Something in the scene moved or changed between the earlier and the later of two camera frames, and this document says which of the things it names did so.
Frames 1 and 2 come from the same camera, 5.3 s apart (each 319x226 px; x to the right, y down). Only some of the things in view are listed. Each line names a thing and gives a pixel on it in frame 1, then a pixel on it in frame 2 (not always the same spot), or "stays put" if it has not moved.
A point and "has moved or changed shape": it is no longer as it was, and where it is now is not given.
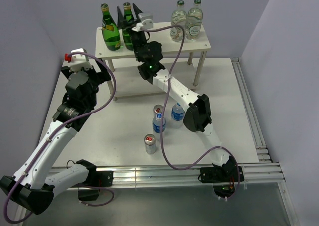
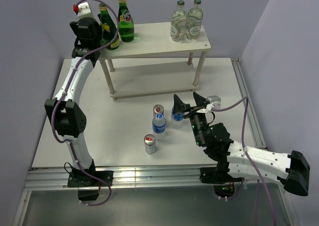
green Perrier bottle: (110, 33) stays put
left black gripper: (100, 76) → (74, 26)
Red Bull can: (157, 108) stays put
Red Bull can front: (150, 144) stays put
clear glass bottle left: (179, 18) stays put
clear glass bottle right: (194, 21) stays put
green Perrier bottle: (127, 24) has moved or changed shape
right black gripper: (119, 20) → (180, 107)
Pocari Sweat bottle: (177, 115) stays put
